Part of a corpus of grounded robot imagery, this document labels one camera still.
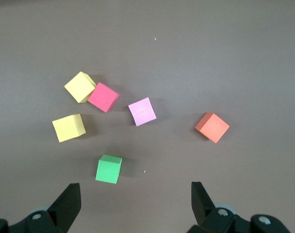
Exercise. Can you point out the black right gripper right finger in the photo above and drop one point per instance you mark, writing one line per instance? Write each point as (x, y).
(205, 213)

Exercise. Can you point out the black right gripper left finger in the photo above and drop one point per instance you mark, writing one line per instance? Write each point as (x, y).
(62, 211)

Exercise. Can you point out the yellow foam block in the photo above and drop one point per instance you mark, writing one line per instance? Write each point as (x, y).
(79, 87)
(68, 128)

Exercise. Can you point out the red foam block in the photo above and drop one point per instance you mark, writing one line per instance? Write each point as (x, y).
(103, 97)

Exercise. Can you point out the green foam block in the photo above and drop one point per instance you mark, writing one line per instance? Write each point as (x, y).
(108, 170)

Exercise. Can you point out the orange foam block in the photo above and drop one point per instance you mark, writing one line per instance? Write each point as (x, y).
(213, 128)

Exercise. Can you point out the pink foam block with slit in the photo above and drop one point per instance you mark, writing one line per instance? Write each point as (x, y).
(142, 112)

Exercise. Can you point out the brown table mat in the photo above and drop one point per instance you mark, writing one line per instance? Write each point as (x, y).
(161, 48)

